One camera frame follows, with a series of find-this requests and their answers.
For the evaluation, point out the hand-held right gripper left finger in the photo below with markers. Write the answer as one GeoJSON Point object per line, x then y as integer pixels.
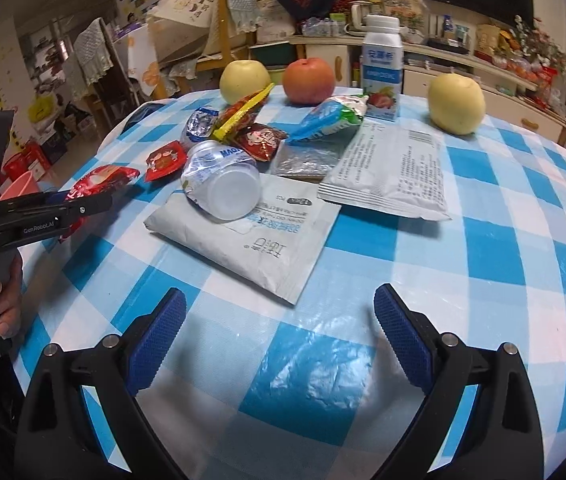
{"type": "Point", "coordinates": [158, 340]}

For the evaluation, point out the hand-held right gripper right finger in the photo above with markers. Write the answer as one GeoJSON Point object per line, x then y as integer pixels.
{"type": "Point", "coordinates": [403, 340]}

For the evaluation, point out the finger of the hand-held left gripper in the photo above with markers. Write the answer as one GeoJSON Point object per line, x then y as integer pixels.
{"type": "Point", "coordinates": [33, 201]}
{"type": "Point", "coordinates": [90, 205]}

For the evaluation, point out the pink plastic bin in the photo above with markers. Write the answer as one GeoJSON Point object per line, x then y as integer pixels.
{"type": "Point", "coordinates": [20, 187]}

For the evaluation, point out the shiny red snack wrapper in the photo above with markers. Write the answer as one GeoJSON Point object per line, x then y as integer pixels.
{"type": "Point", "coordinates": [103, 179]}

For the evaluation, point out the crushed clear plastic bottle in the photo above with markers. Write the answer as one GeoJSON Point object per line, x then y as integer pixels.
{"type": "Point", "coordinates": [220, 180]}

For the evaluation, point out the large white blue-print packet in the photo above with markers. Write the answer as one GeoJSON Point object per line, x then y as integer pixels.
{"type": "Point", "coordinates": [273, 255]}

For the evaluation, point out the red gift boxes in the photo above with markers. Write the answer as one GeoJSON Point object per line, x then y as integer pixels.
{"type": "Point", "coordinates": [28, 160]}

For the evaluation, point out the blue checkered tablecloth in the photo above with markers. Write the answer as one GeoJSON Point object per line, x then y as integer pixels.
{"type": "Point", "coordinates": [413, 285]}

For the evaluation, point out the yellow shopping bag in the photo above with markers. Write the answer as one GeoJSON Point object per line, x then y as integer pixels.
{"type": "Point", "coordinates": [41, 109]}

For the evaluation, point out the small red cartoon wrapper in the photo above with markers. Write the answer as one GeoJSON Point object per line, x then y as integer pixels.
{"type": "Point", "coordinates": [263, 141]}
{"type": "Point", "coordinates": [163, 160]}

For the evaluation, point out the dark blue seat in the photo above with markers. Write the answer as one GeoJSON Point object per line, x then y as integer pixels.
{"type": "Point", "coordinates": [140, 116]}

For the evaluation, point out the crumpled clear blue wrapper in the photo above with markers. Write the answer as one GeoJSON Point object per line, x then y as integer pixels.
{"type": "Point", "coordinates": [200, 127]}

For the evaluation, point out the dark chair with knitted cover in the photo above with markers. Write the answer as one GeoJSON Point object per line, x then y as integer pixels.
{"type": "Point", "coordinates": [94, 55]}

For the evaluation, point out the dining table with white cloth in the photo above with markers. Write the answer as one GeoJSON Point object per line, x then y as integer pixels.
{"type": "Point", "coordinates": [138, 60]}

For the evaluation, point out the white packet with black text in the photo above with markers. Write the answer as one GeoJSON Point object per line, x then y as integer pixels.
{"type": "Point", "coordinates": [393, 170]}

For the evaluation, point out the red wrapper with yellow strip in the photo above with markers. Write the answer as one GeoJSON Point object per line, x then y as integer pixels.
{"type": "Point", "coordinates": [243, 110]}

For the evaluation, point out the yellow apple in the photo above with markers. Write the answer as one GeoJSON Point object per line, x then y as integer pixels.
{"type": "Point", "coordinates": [244, 82]}
{"type": "Point", "coordinates": [457, 104]}

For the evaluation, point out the silver foil packet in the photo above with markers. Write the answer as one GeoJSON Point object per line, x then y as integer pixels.
{"type": "Point", "coordinates": [303, 160]}

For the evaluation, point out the cream cartoon tote bag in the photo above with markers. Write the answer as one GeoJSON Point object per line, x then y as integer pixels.
{"type": "Point", "coordinates": [185, 15]}

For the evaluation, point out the blue and white wrapper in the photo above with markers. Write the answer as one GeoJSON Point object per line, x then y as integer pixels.
{"type": "Point", "coordinates": [328, 117]}

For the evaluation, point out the dark green storage box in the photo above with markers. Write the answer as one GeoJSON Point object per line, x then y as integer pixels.
{"type": "Point", "coordinates": [273, 55]}

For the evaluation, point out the wooden chair with knitted cover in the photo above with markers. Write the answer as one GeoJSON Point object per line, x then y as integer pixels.
{"type": "Point", "coordinates": [240, 10]}

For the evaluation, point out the red apple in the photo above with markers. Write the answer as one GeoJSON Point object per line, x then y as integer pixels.
{"type": "Point", "coordinates": [309, 81]}

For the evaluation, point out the cream sideboard cabinet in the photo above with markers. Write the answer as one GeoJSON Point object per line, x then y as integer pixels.
{"type": "Point", "coordinates": [493, 85]}

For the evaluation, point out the white yogurt bottle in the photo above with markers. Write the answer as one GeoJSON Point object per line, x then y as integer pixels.
{"type": "Point", "coordinates": [382, 70]}

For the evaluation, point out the pack of water bottles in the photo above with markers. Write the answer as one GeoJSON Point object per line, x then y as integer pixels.
{"type": "Point", "coordinates": [323, 26]}

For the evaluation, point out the artificial flower arrangement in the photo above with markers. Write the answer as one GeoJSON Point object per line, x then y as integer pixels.
{"type": "Point", "coordinates": [543, 45]}

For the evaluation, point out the white kettle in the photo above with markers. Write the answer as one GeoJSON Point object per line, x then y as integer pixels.
{"type": "Point", "coordinates": [365, 15]}

